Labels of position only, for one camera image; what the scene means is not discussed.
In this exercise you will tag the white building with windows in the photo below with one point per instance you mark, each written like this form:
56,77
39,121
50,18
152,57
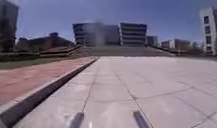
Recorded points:
209,30

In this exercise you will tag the red brick path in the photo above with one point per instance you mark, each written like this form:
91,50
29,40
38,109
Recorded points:
22,78

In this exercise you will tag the glass office building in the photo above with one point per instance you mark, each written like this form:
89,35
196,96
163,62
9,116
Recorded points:
132,33

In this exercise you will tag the low dark hedge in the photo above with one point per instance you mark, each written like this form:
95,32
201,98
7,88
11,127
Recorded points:
16,56

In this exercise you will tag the grey paved plaza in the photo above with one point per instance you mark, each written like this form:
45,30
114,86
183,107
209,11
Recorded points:
146,86

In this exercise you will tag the grey stone kerb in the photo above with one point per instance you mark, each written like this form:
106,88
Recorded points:
32,100

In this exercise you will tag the low dark building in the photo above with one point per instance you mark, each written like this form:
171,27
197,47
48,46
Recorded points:
46,41

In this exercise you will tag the dark long building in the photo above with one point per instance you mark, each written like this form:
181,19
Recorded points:
6,26

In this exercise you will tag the robot's own part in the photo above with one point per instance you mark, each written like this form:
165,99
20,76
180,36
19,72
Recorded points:
77,120
140,120

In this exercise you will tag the wide grey steps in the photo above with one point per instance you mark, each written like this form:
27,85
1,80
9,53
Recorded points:
122,51

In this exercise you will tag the grass strip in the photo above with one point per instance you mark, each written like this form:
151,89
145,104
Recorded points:
26,62

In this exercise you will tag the distant building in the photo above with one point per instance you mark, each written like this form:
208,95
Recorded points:
152,41
177,44

